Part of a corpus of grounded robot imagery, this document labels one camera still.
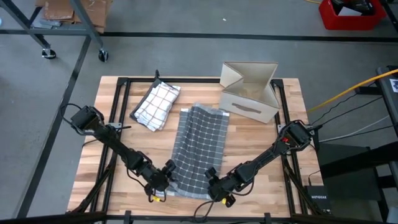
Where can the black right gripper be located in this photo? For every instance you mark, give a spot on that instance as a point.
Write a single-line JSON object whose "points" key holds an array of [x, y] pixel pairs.
{"points": [[224, 185]]}

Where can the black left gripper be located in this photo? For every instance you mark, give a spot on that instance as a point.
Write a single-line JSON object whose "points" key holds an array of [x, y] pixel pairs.
{"points": [[157, 179]]}

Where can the grey towel white grid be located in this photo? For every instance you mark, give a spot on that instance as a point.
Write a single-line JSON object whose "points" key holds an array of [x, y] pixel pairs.
{"points": [[199, 146]]}

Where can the white towel orange grid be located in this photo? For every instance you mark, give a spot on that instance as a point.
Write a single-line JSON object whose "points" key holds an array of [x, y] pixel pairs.
{"points": [[155, 105]]}

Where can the beige fabric storage box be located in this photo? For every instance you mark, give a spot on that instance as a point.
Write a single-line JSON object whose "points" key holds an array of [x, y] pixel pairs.
{"points": [[248, 105]]}

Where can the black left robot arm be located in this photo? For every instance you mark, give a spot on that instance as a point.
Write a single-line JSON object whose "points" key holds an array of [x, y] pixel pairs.
{"points": [[118, 146]]}

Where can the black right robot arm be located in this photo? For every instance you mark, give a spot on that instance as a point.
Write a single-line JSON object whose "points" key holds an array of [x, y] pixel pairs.
{"points": [[264, 158]]}

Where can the black side stand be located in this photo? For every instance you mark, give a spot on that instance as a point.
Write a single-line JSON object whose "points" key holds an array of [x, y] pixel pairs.
{"points": [[351, 161]]}

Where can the grey metal cart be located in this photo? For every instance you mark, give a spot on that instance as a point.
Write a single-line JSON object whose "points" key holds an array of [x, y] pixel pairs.
{"points": [[84, 28]]}

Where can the brown cardboard sheets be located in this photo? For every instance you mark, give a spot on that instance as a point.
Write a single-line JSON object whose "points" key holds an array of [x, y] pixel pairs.
{"points": [[99, 12]]}

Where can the red plastic bin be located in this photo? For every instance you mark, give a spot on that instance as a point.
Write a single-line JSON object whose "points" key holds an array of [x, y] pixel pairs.
{"points": [[329, 21]]}

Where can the black aluminium rig frame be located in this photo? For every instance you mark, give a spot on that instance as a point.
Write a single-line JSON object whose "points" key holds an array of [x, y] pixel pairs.
{"points": [[119, 99]]}

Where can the black Netgear switch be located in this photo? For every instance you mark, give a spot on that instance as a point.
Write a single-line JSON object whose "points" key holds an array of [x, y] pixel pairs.
{"points": [[318, 197]]}

